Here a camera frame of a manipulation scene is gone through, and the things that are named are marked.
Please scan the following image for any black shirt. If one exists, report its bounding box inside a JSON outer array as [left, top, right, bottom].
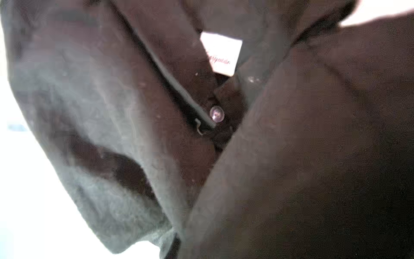
[[1, 1, 414, 259]]

